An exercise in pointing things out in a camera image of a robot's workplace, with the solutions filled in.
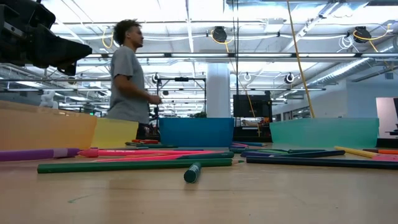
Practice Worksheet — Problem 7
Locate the black box-shaped equipment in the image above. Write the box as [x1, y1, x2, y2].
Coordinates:
[233, 94, 273, 119]

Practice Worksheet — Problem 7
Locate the black hanging cable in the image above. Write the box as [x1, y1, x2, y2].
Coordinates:
[231, 0, 240, 96]

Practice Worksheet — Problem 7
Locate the white figure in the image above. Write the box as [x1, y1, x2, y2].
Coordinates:
[39, 90, 59, 110]

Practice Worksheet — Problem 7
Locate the orange plastic bin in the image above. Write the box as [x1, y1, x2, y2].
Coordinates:
[0, 100, 98, 152]

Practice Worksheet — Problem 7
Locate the yellow plastic bin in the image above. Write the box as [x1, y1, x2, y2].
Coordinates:
[91, 117, 139, 149]

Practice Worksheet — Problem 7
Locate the white building column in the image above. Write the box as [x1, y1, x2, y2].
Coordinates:
[206, 63, 231, 118]

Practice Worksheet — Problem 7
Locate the dark green pencil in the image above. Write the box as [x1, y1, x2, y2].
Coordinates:
[229, 147, 326, 155]

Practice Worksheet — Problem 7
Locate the person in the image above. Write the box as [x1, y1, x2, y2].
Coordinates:
[105, 19, 163, 140]

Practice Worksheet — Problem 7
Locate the black ceiling cable reel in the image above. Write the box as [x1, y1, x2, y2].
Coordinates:
[213, 26, 228, 44]
[353, 26, 373, 44]

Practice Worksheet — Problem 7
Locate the dark navy pencil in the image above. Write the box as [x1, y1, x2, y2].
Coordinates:
[246, 156, 398, 170]
[240, 150, 346, 159]

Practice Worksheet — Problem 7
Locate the teal plastic bin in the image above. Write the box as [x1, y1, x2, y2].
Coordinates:
[269, 117, 381, 149]

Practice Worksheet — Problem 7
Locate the yellow hanging cable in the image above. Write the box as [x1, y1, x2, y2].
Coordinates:
[285, 0, 316, 119]

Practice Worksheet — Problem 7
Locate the orange pencil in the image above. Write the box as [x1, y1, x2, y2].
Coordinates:
[362, 148, 398, 156]

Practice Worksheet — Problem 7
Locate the blue plastic bin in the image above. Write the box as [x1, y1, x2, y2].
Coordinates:
[158, 117, 235, 148]

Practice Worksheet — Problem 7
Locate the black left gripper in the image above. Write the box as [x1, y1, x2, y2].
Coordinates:
[0, 0, 93, 77]

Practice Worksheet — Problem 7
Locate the yellow pencil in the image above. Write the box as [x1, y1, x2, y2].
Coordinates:
[334, 145, 379, 159]

